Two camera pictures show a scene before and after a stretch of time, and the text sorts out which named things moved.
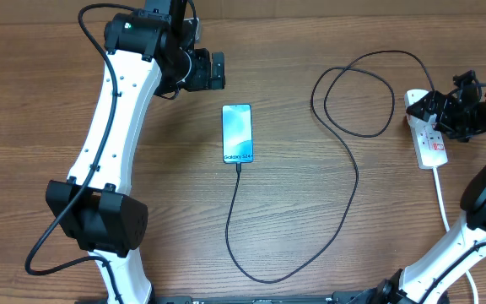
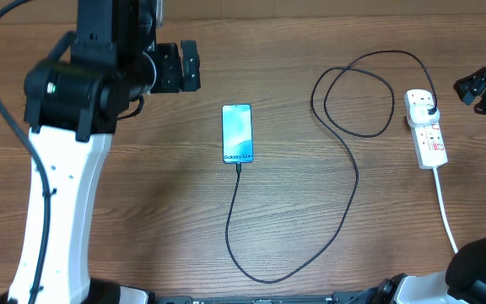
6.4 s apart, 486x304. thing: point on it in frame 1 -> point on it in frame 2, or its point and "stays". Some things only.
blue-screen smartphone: (237, 145) stays
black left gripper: (202, 79) -> (172, 81)
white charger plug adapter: (416, 122) stays
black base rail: (338, 297) stays
